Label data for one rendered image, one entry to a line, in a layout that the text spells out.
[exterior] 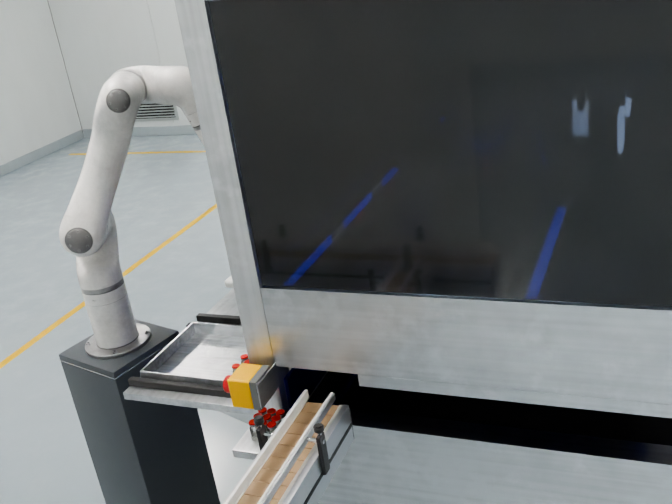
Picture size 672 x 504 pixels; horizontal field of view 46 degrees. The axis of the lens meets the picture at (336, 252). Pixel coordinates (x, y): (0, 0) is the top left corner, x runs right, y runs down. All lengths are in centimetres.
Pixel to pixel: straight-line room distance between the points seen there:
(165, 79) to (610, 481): 139
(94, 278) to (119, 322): 15
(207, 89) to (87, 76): 753
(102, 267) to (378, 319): 93
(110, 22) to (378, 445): 733
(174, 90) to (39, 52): 692
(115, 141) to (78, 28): 690
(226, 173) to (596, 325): 77
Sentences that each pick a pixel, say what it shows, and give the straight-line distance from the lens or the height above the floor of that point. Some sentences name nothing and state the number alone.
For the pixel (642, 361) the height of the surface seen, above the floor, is 110.
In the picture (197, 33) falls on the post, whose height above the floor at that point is 174.
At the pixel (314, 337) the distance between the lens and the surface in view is 169.
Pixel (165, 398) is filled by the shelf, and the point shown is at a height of 88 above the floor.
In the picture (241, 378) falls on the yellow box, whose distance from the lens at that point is 173.
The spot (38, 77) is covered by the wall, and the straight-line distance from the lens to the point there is 891.
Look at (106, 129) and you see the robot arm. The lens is 210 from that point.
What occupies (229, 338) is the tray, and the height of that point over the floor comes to 88.
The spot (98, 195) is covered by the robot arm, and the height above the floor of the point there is 132.
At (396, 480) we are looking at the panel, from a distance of 184.
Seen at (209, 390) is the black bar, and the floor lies 90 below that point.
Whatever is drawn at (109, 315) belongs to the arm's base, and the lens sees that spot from 230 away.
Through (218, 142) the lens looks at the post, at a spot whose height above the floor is 153.
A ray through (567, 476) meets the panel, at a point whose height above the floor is 82.
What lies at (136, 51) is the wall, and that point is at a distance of 862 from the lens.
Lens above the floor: 191
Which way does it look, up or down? 23 degrees down
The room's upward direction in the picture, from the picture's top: 8 degrees counter-clockwise
